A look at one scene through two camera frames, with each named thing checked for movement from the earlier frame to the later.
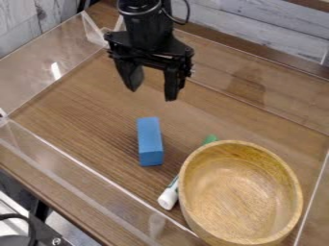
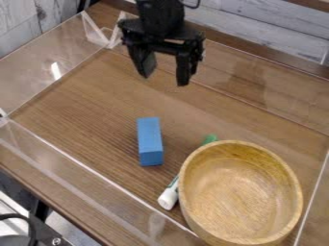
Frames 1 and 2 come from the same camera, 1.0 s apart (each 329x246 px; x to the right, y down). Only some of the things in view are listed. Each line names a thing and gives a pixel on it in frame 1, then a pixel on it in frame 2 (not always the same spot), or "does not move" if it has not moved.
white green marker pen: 169,200 does not move
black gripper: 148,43 to 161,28
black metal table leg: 42,210 does not move
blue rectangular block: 148,141 does not move
